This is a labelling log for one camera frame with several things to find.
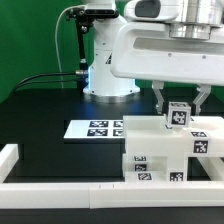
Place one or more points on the white seat block with pegs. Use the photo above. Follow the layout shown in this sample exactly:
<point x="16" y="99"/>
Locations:
<point x="176" y="170"/>

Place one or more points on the black camera on stand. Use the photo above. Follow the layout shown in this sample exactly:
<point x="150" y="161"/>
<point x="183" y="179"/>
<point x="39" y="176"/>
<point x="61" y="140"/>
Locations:
<point x="93" y="10"/>

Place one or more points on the white chair seat plate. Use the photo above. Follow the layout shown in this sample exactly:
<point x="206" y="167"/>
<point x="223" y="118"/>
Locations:
<point x="99" y="130"/>

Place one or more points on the white right barrier rail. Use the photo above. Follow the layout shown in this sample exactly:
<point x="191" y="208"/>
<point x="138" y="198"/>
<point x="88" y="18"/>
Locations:
<point x="214" y="167"/>

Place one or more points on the white chair back frame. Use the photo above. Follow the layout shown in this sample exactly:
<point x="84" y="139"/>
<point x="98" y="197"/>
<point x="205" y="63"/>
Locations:
<point x="204" y="137"/>

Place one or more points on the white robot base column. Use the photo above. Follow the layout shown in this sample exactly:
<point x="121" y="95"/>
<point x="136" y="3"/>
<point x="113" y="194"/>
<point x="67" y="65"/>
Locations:
<point x="103" y="86"/>

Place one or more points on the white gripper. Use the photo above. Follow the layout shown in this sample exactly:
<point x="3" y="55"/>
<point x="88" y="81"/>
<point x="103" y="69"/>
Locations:
<point x="172" y="41"/>

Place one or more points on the white left barrier rail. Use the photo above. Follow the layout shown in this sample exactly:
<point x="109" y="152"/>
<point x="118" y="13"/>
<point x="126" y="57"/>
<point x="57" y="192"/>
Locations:
<point x="9" y="155"/>

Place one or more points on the white front barrier rail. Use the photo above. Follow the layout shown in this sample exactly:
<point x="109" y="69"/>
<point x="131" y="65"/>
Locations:
<point x="111" y="195"/>

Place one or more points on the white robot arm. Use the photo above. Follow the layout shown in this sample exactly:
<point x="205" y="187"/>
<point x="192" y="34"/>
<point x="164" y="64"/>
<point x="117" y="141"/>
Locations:
<point x="178" y="41"/>

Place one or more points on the white barrier rail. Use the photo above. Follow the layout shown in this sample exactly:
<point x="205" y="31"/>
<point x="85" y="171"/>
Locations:
<point x="111" y="195"/>
<point x="9" y="155"/>
<point x="214" y="167"/>

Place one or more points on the white tagged cube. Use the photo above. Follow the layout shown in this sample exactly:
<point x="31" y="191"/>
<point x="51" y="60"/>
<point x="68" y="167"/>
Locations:
<point x="178" y="114"/>

